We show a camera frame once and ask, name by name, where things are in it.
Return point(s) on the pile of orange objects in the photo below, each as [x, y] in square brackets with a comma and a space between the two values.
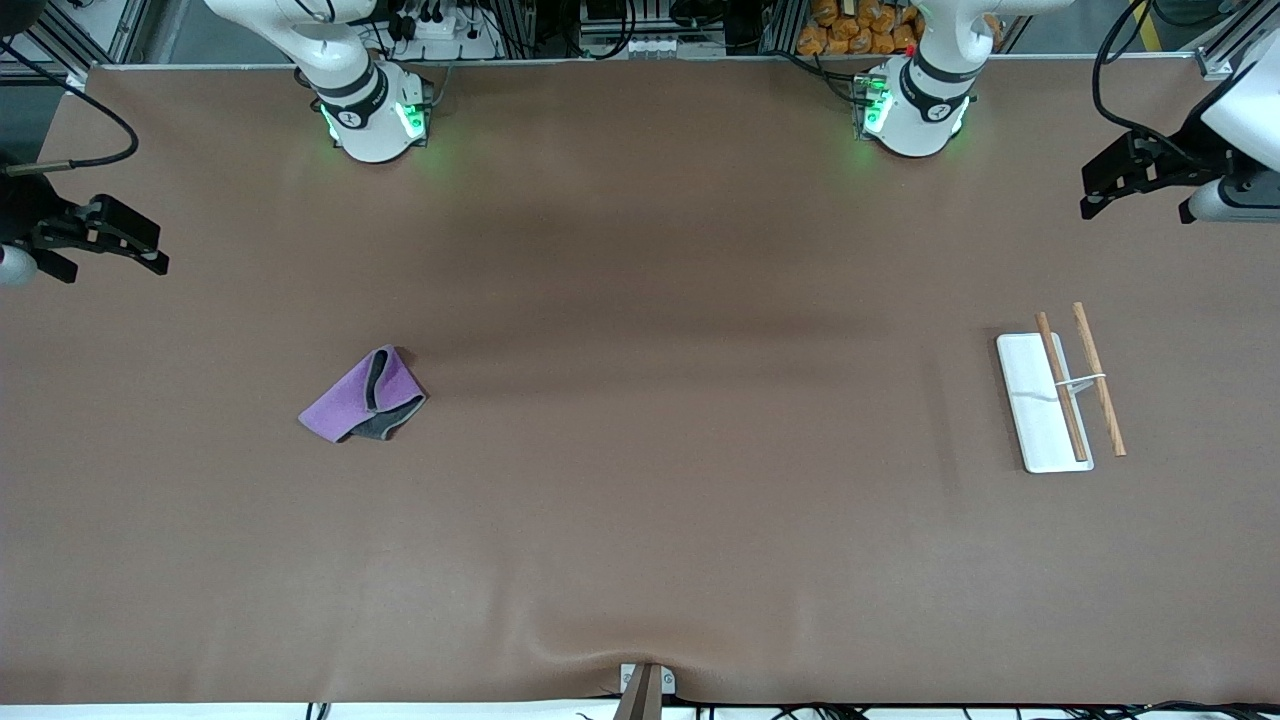
[860, 30]

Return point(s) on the white rack with wooden rods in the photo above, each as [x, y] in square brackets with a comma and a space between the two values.
[1040, 410]

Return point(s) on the brown table cover mat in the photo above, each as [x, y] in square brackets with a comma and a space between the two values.
[640, 470]

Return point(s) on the white power strip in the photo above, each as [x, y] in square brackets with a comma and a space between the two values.
[450, 35]

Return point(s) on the white terminal block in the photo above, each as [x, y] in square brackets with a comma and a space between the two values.
[655, 45]

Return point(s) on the aluminium extrusion frame post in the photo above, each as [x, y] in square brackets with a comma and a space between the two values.
[1215, 63]
[76, 80]

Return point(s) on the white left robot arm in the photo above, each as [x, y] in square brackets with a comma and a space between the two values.
[920, 115]

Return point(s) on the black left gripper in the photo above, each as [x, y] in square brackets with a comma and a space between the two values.
[1192, 150]

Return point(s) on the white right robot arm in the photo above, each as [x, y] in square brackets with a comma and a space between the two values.
[370, 120]

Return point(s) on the purple towel with grey lining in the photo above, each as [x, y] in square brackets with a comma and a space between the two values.
[340, 405]

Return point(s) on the grey bracket with brown post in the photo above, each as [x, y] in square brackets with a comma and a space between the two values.
[645, 690]

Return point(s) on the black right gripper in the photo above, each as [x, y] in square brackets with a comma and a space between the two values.
[22, 212]

